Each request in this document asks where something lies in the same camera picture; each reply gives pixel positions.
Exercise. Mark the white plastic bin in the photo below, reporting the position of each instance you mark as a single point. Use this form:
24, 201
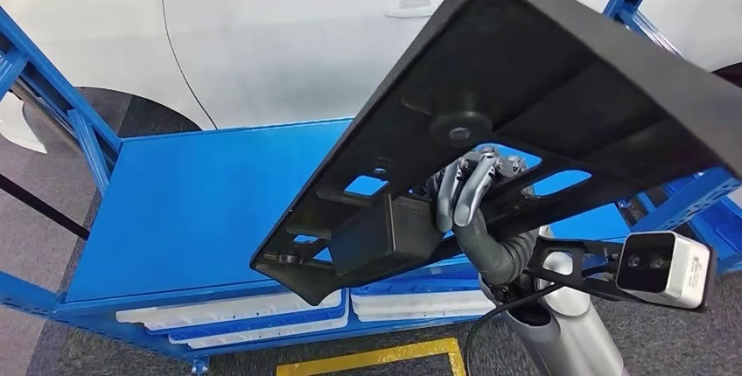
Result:
417, 302
272, 338
429, 315
232, 309

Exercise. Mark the blue metal shelf rack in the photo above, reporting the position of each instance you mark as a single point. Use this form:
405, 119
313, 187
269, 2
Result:
203, 205

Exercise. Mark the yellow floor tape square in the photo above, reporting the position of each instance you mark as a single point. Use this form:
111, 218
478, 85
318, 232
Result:
371, 356

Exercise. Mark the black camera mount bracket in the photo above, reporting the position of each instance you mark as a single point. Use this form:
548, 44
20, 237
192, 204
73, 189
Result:
597, 244

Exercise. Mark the blue wheeled shelf rack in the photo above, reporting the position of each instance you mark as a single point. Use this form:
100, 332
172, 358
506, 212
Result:
721, 246

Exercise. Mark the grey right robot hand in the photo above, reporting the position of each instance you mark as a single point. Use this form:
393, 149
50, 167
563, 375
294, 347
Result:
469, 199

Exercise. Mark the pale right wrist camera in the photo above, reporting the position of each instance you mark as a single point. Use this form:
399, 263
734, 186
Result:
666, 269

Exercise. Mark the white car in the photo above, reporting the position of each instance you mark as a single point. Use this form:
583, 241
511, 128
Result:
290, 43

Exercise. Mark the black barrier belt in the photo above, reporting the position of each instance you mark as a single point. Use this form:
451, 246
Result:
43, 205

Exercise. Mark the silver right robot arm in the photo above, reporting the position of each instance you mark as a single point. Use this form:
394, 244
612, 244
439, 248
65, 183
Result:
568, 344

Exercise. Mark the black plastic bracket part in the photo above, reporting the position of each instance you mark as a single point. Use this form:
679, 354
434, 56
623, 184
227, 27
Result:
522, 43

